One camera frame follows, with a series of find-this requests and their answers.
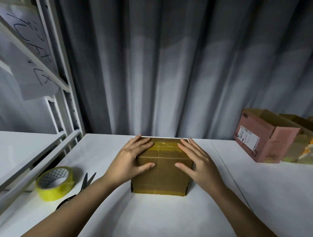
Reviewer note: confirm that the person's right hand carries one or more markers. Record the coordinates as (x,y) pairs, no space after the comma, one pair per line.
(203,170)

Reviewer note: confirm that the black scissors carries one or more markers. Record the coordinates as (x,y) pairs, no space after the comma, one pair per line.
(85,181)

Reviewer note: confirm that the orange and white carton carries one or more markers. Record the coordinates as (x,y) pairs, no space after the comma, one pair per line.
(309,155)

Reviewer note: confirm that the brown box with 7020 sticker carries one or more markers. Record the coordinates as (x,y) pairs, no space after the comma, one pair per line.
(161,181)

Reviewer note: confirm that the yellow tape roll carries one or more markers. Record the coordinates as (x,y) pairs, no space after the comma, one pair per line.
(54,185)

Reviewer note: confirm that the pink lettered cardboard box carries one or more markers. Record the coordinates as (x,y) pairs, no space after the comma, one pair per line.
(264,136)

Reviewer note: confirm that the handwritten paper sheet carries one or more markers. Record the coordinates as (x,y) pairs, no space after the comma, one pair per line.
(36,75)
(29,29)

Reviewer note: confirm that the person's left forearm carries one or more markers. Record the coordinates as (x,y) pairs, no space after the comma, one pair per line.
(68,212)

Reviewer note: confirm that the person's right forearm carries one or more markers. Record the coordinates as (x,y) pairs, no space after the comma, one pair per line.
(242,215)

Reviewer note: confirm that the person's left hand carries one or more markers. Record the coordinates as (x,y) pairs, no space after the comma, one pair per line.
(124,165)

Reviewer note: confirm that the small brown labelled carton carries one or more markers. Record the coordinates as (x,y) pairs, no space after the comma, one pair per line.
(301,141)

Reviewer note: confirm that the white metal shelf rack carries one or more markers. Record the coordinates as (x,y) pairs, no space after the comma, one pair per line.
(66,97)

